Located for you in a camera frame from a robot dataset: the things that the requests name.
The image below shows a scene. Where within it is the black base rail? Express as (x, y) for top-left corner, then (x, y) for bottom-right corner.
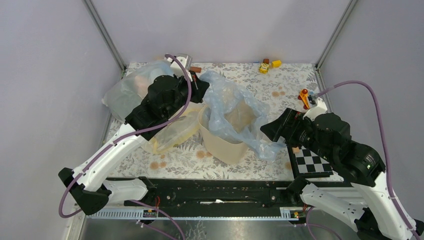
(116, 177), (308, 218)

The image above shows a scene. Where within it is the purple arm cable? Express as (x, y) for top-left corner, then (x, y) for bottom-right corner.
(58, 53), (193, 240)
(306, 80), (422, 240)

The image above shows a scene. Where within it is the brown cylinder toy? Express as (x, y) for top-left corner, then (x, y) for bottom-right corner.
(189, 66), (202, 73)

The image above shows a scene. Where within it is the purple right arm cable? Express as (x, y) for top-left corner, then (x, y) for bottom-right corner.
(306, 80), (422, 240)

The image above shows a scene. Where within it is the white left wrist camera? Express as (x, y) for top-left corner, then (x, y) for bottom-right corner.
(167, 53), (192, 79)

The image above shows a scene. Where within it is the orange red toy car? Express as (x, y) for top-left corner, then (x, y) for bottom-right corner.
(297, 88), (310, 110)

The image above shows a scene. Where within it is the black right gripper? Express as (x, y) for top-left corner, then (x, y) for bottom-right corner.
(258, 106), (333, 161)

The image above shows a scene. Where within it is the beige plastic trash bin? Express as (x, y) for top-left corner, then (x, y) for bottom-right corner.
(197, 105), (248, 165)

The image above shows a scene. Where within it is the black white checkerboard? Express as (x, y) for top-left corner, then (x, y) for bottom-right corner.
(287, 146), (334, 179)

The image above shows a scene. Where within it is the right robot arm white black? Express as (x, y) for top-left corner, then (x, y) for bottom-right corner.
(260, 108), (424, 240)

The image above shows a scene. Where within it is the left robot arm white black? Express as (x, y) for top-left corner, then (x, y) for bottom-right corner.
(58, 75), (210, 218)

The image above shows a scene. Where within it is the translucent white yellow trash bag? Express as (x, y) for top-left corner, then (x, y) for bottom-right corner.
(102, 60), (200, 154)

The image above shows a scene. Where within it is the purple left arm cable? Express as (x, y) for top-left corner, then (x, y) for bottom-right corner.
(58, 53), (193, 240)

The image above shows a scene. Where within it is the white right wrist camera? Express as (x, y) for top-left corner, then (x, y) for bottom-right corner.
(303, 96), (328, 121)

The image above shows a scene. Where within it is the yellow toy block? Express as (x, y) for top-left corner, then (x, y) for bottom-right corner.
(271, 60), (282, 68)

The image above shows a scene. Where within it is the small tan wooden block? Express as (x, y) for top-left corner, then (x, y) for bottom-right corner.
(292, 147), (300, 154)

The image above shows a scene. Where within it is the floral patterned table mat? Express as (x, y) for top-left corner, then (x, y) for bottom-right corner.
(110, 63), (320, 181)

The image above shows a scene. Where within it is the yellow toy figure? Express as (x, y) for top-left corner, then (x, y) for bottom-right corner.
(259, 62), (270, 74)

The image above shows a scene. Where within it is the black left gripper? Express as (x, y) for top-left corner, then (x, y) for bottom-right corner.
(164, 70), (211, 120)

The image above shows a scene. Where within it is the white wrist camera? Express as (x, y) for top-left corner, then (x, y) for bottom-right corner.
(167, 53), (192, 79)
(303, 96), (328, 121)

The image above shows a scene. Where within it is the light blue trash bag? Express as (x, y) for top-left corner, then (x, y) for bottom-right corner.
(200, 70), (285, 162)

